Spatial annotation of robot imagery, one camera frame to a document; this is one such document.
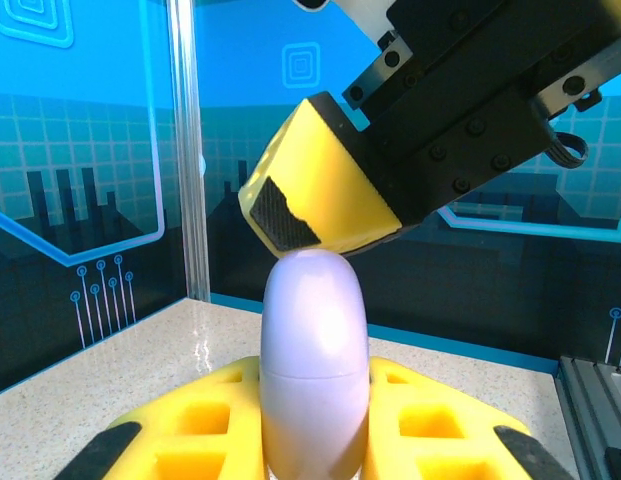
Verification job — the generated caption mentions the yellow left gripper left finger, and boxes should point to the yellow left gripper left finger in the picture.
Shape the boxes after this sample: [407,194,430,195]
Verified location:
[54,355,266,480]

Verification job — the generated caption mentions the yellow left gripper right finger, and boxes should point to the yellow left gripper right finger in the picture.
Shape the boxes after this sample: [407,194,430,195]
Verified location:
[362,355,579,480]

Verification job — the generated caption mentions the purple earbud charging case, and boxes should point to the purple earbud charging case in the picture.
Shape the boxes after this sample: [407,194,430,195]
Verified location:
[259,249,371,480]

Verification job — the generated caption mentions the black ribbed cable loop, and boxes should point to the black ribbed cable loop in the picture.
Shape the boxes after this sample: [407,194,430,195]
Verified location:
[549,130,590,169]

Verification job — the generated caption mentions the aluminium frame post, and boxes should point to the aluminium frame post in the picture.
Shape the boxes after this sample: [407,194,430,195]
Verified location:
[167,0,211,304]

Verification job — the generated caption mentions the aluminium mounting rail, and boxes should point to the aluminium mounting rail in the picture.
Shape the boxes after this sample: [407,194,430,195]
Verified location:
[554,354,621,480]

